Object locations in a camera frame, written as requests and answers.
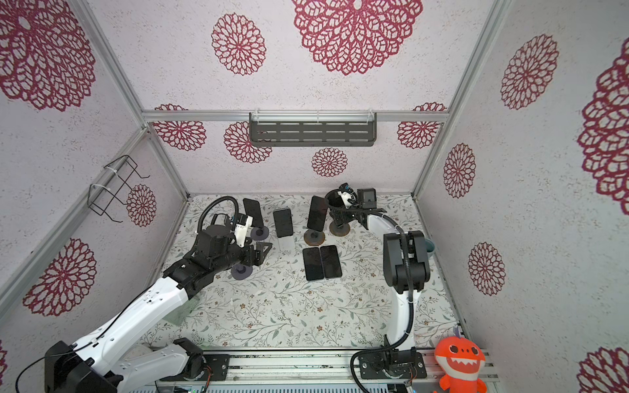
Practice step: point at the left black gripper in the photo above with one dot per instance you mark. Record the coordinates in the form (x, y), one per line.
(260, 255)

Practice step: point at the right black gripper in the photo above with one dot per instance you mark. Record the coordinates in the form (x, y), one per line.
(338, 211)

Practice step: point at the grey phone stand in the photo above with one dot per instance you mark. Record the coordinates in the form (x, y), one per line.
(241, 272)

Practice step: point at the black smartphone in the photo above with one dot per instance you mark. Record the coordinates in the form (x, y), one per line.
(334, 200)
(317, 214)
(314, 269)
(283, 219)
(253, 209)
(331, 262)

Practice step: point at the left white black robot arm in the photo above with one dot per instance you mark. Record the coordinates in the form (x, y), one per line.
(95, 362)

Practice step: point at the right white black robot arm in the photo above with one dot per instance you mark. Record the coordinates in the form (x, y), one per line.
(406, 267)

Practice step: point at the back left grey stand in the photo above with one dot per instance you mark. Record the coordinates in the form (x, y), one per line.
(260, 234)

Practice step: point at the wooden base phone stand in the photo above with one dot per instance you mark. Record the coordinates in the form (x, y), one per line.
(314, 238)

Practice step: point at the clear acrylic phone stand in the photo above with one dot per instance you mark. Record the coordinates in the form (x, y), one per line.
(286, 244)

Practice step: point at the teal ceramic cup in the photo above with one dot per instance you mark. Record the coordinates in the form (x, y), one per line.
(430, 246)

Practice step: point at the green cloth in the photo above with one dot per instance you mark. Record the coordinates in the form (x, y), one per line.
(178, 316)

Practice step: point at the red shark plush toy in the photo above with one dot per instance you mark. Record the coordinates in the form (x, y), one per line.
(462, 361)

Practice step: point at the grey wall shelf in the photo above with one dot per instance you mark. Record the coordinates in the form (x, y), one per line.
(312, 131)

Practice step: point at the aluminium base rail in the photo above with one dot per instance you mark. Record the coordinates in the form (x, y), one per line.
(323, 366)

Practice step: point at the black wire wall rack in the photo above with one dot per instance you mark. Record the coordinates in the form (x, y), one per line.
(102, 195)

